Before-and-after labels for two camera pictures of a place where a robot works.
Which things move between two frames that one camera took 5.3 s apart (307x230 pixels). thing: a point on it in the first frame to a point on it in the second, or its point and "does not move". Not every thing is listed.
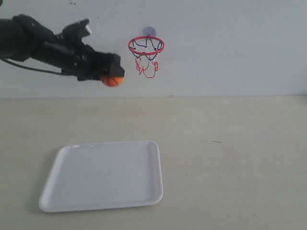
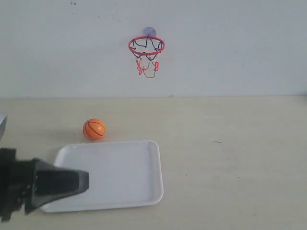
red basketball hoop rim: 147,52 does not move
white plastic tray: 105,175 does not move
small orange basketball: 112,81 to 93,129
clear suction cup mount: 149,31 does not move
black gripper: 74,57 to 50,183
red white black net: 145,63 does not move
